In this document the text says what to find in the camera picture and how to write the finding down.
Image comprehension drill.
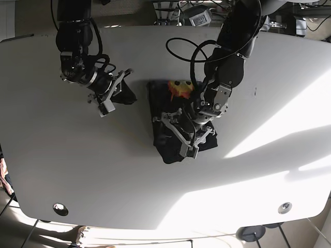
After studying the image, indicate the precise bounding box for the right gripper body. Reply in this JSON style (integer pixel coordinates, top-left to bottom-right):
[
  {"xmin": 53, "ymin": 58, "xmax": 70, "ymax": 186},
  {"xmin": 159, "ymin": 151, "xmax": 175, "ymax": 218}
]
[{"xmin": 86, "ymin": 67, "xmax": 134, "ymax": 105}]

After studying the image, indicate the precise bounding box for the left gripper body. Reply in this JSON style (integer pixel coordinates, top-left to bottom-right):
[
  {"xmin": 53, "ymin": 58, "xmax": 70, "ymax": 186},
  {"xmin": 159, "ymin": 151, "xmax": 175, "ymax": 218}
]
[{"xmin": 152, "ymin": 108, "xmax": 216, "ymax": 155}]

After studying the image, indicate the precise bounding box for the black T-shirt with print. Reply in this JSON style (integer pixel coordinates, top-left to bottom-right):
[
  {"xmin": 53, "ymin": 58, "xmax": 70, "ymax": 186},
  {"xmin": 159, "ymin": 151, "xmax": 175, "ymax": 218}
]
[{"xmin": 113, "ymin": 79, "xmax": 219, "ymax": 165}]

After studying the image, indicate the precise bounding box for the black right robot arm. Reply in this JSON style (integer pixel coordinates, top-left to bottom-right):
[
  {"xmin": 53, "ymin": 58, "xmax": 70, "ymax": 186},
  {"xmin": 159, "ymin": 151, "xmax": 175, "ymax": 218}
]
[{"xmin": 51, "ymin": 1, "xmax": 137, "ymax": 105}]

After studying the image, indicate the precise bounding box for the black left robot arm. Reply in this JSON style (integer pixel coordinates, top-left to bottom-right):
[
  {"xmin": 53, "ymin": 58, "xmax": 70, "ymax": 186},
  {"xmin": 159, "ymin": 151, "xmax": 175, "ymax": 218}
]
[{"xmin": 147, "ymin": 1, "xmax": 263, "ymax": 164}]

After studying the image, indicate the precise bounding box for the round black stand base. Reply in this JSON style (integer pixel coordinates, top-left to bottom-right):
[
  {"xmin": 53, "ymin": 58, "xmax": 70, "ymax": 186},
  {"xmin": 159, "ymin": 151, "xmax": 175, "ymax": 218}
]
[{"xmin": 236, "ymin": 225, "xmax": 266, "ymax": 242}]

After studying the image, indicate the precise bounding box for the grey socket box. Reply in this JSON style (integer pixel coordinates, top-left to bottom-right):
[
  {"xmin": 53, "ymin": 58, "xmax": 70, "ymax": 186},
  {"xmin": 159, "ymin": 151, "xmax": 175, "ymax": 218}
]
[{"xmin": 184, "ymin": 5, "xmax": 212, "ymax": 27}]

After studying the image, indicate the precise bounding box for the right table grommet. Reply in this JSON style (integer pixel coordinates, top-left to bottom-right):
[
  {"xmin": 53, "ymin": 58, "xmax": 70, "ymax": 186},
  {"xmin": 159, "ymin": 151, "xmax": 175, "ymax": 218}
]
[{"xmin": 278, "ymin": 202, "xmax": 292, "ymax": 214}]

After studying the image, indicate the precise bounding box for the table grommet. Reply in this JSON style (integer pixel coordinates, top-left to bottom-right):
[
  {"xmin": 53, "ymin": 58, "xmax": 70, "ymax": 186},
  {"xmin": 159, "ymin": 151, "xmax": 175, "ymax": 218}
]
[
  {"xmin": 53, "ymin": 203, "xmax": 69, "ymax": 216},
  {"xmin": 278, "ymin": 202, "xmax": 292, "ymax": 214}
]

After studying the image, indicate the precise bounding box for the left table grommet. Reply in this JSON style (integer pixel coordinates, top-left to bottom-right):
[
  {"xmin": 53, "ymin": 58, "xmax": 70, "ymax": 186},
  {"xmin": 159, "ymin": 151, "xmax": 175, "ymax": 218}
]
[{"xmin": 53, "ymin": 203, "xmax": 69, "ymax": 216}]

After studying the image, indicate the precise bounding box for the grey power adapter box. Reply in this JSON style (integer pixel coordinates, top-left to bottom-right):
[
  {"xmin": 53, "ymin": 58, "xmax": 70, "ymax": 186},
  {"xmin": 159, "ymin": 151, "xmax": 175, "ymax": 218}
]
[{"xmin": 295, "ymin": 19, "xmax": 307, "ymax": 37}]

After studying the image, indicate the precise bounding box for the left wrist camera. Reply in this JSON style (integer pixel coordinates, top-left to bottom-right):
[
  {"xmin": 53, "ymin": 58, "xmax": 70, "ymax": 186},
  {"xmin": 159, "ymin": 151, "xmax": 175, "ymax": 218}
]
[{"xmin": 179, "ymin": 144, "xmax": 199, "ymax": 159}]

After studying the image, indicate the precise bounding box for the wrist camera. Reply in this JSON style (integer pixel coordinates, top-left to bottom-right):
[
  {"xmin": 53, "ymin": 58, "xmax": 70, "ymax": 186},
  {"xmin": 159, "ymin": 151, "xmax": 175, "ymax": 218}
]
[
  {"xmin": 98, "ymin": 100, "xmax": 115, "ymax": 117},
  {"xmin": 179, "ymin": 144, "xmax": 199, "ymax": 159}
]

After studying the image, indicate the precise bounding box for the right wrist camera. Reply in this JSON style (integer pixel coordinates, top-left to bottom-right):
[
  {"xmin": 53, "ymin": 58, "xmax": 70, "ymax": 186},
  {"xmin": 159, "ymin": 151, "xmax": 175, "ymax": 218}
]
[{"xmin": 98, "ymin": 100, "xmax": 115, "ymax": 117}]

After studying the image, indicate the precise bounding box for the black looping arm cable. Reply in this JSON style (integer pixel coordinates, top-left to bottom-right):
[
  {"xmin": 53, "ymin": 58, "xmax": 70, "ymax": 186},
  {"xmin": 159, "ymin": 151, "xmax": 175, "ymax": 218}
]
[{"xmin": 165, "ymin": 38, "xmax": 223, "ymax": 86}]

